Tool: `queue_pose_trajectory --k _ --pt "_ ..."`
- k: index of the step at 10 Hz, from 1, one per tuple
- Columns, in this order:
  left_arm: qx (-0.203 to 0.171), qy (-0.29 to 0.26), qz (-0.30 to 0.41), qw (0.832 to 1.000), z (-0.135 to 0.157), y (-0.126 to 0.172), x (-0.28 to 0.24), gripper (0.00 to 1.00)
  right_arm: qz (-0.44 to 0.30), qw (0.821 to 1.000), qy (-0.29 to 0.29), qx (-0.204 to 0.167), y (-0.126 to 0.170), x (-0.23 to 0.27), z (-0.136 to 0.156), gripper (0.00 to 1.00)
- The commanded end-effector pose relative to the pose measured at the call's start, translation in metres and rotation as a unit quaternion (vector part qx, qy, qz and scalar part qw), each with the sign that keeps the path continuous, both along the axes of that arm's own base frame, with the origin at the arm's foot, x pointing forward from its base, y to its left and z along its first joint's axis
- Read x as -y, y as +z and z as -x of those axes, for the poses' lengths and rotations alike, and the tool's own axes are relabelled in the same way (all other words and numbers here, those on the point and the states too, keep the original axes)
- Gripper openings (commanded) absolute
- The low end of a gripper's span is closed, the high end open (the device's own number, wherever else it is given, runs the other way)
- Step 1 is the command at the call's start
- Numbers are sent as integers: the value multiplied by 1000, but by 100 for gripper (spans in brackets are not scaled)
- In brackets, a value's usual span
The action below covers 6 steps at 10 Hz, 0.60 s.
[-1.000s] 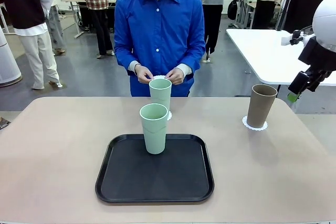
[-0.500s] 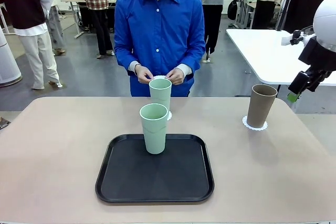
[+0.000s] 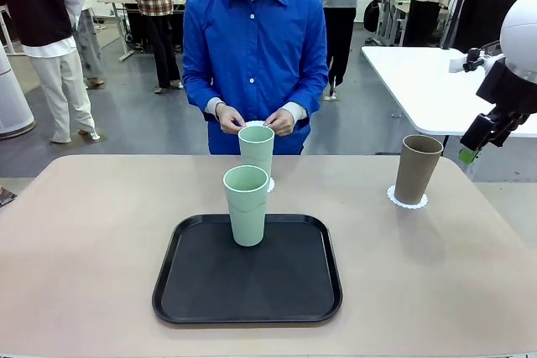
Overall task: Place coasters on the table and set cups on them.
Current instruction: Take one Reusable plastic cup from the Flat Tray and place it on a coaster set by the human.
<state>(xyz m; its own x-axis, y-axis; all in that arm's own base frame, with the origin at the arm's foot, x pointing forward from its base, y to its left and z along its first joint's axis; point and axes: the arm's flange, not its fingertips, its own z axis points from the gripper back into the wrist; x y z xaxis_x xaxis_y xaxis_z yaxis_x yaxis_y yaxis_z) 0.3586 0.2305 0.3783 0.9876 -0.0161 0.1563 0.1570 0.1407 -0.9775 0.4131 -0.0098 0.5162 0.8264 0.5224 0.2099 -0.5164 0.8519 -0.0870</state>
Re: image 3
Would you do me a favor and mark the person's right forearm blue sleeve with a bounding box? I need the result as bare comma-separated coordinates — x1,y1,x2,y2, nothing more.
182,75,226,123

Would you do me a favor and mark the person in blue shirt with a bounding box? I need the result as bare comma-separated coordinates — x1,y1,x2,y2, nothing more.
181,0,330,156

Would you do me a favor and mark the tan tall cup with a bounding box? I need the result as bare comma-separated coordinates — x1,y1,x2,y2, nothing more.
394,134,445,205

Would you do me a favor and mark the person's right hand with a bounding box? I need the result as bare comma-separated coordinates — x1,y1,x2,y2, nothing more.
216,104,248,135

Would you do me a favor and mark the black plastic serving tray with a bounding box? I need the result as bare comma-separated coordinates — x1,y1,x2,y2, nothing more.
151,213,344,325

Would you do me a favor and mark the person in grey trousers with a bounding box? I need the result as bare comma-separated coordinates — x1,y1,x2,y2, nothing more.
75,0,106,89

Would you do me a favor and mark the white folding table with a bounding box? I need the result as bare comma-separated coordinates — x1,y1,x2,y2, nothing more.
361,45,537,157

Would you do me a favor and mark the black backpack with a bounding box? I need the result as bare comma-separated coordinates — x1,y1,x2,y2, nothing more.
362,0,381,32

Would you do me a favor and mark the person's left hand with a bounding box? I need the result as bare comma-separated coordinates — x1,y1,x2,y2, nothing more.
264,108,295,137

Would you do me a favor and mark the pale green tall cup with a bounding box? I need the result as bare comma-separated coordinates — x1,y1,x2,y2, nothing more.
222,164,269,247
237,126,276,181

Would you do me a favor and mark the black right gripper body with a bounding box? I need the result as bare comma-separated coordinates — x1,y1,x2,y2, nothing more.
476,57,537,115

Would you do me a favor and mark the person's left forearm blue sleeve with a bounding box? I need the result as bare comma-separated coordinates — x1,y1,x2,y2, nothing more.
287,76,330,123

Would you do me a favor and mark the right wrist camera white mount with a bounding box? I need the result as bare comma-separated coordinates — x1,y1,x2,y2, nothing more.
448,48,504,75

